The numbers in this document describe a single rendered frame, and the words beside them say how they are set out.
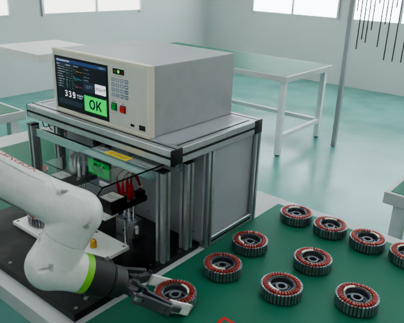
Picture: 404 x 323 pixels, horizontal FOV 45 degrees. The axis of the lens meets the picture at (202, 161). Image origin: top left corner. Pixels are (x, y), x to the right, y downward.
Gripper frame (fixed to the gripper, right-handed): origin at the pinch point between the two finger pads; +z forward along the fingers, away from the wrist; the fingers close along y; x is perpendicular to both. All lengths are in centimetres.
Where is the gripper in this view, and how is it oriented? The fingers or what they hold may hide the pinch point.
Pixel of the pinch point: (174, 295)
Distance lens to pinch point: 131.1
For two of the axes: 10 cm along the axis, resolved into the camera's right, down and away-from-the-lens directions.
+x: 4.8, -8.7, -0.9
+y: 4.6, 3.4, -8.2
